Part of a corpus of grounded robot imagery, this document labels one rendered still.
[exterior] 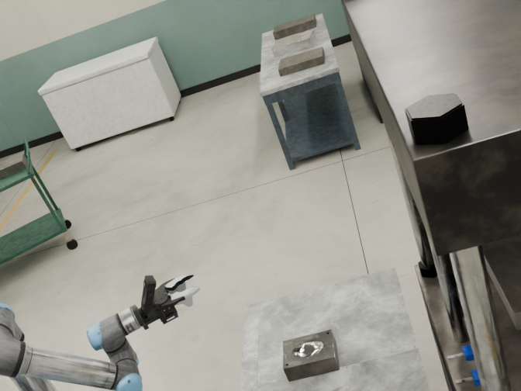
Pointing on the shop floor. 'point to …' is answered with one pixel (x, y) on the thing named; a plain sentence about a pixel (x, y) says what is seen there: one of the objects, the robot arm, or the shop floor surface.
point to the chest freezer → (112, 94)
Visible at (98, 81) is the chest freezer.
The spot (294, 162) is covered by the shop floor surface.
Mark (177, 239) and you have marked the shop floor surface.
